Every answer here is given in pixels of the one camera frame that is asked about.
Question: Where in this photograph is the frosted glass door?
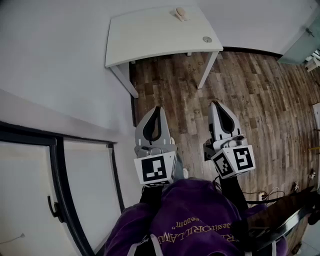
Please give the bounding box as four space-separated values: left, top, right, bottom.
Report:
276 14 320 67

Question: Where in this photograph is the black furniture piece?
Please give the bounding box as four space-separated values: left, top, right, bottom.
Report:
231 185 320 252

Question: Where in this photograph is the white table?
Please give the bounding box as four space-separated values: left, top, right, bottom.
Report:
104 3 224 99

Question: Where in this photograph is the black framed window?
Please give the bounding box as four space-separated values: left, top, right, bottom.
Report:
0 120 126 256

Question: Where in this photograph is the person's left forearm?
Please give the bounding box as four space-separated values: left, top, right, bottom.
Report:
138 183 166 213

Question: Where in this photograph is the white object behind glass door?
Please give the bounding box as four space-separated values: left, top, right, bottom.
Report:
304 49 320 73

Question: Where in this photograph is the person's leg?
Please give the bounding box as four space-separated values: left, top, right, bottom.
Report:
174 149 189 181

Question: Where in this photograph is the black window handle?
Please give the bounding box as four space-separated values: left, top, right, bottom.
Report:
47 195 64 224

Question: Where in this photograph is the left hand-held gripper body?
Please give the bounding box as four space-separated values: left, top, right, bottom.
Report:
133 137 179 188

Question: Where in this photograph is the person's right forearm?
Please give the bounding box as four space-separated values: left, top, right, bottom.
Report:
216 174 249 214

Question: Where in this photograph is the thin floor cable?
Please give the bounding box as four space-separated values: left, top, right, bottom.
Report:
265 186 286 199

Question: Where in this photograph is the person's purple sweatshirt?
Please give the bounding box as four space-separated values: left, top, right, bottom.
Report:
103 177 288 256

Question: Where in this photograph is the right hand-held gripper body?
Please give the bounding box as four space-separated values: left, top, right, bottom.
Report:
202 134 256 180

